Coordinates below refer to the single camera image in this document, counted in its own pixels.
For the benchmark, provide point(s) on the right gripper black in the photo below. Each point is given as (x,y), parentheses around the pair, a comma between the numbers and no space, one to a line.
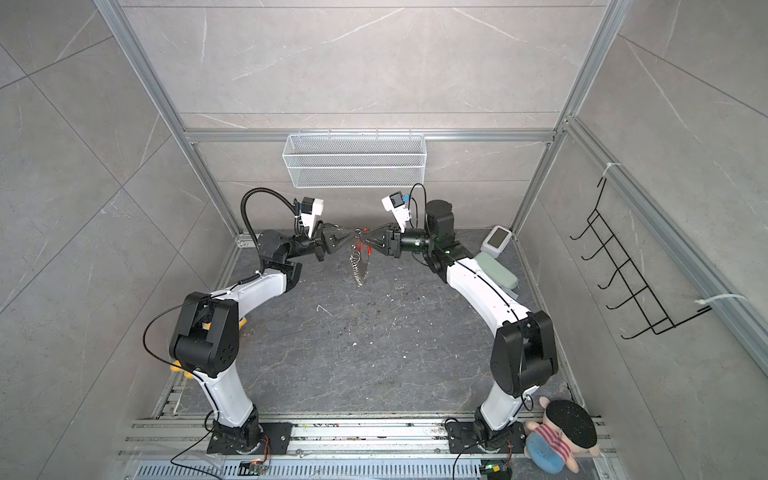
(393,243)

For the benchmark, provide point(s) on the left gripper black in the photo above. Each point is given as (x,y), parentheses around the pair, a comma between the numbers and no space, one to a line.
(323,241)

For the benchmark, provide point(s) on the grey key organizer red handle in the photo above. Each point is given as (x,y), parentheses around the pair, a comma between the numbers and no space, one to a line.
(359,258)

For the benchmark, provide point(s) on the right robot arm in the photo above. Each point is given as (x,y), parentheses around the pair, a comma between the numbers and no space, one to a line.
(524,354)

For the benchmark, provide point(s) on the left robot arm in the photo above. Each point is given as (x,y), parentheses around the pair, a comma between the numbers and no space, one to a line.
(205,341)

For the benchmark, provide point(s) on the small allen key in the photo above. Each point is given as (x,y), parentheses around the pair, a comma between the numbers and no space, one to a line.
(320,308)

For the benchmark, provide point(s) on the white digital timer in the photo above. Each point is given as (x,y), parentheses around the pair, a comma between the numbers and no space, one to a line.
(496,241)

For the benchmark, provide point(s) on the green eyeglass case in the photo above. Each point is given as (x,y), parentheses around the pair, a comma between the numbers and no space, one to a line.
(501,276)

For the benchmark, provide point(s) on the yellow plush toy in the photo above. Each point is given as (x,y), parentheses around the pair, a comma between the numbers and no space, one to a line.
(180,371)

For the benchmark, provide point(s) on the boy plush doll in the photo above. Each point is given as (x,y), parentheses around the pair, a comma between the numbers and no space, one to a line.
(565,431)

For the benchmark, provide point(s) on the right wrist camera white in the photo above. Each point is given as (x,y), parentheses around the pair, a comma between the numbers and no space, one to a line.
(398,205)

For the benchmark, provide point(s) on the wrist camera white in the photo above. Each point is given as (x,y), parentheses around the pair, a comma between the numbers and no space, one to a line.
(398,205)
(309,211)

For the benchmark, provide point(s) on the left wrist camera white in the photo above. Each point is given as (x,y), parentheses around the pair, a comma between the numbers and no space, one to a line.
(309,211)

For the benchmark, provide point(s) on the white wire mesh basket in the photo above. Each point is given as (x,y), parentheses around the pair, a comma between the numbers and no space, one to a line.
(355,160)

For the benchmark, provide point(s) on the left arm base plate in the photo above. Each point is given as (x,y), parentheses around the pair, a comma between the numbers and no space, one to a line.
(250,439)

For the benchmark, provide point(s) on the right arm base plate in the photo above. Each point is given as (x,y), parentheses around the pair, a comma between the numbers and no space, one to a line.
(473,438)

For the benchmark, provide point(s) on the black wire hook rack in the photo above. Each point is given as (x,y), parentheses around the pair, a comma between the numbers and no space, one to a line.
(655,318)

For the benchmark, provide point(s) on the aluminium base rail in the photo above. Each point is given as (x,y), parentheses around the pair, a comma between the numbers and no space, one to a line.
(346,445)

